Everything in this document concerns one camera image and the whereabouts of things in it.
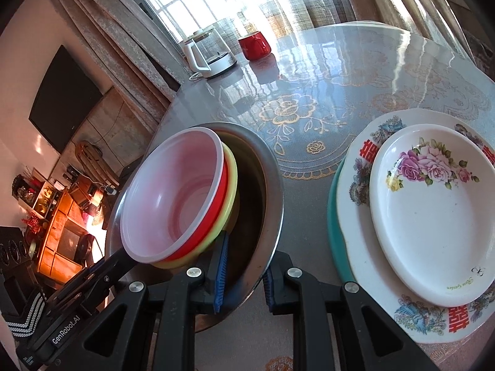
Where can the white power strip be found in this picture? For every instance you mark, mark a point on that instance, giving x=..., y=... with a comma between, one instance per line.
x=110, y=190

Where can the white floral plate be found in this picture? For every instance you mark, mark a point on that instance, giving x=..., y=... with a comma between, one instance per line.
x=437, y=232

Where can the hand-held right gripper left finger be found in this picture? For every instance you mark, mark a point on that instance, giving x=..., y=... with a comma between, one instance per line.
x=220, y=274

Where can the black wall television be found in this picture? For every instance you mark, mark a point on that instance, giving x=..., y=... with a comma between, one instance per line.
x=65, y=100

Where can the wooden cabinet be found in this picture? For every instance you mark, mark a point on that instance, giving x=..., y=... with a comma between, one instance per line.
x=62, y=235

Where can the sheer white curtain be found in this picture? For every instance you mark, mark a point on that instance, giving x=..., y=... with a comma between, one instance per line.
x=251, y=0

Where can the teal plastic plate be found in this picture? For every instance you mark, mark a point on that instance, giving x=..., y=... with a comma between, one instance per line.
x=334, y=216

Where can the white display shelf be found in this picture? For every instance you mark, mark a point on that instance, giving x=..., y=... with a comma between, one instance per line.
x=36, y=193

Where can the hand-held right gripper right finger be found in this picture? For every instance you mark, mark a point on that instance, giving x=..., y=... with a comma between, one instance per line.
x=270, y=290

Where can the black speaker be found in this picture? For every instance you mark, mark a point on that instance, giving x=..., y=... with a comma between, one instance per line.
x=15, y=249

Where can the red plastic bowl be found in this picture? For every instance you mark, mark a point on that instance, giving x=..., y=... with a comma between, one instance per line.
x=174, y=197

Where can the round-back wooden chair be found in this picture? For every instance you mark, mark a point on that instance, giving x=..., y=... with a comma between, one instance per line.
x=96, y=162

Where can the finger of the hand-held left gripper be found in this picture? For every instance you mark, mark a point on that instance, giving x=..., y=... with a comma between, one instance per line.
x=108, y=270

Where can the red mug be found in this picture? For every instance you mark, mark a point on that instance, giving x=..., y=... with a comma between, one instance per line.
x=255, y=46

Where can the white glass electric kettle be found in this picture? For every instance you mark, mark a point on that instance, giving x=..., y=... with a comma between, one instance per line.
x=212, y=54

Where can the person's left forearm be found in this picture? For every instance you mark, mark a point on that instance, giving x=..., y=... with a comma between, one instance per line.
x=27, y=313

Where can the large patterned plate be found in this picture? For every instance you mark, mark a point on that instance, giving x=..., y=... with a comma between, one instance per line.
x=357, y=170

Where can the beige velvet curtain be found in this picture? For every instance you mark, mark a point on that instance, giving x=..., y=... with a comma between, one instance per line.
x=116, y=46
x=417, y=4

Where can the yellow plastic bowl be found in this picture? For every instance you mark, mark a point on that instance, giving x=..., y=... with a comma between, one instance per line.
x=232, y=185

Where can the stainless steel bowl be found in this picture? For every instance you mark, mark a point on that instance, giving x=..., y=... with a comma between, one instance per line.
x=259, y=185

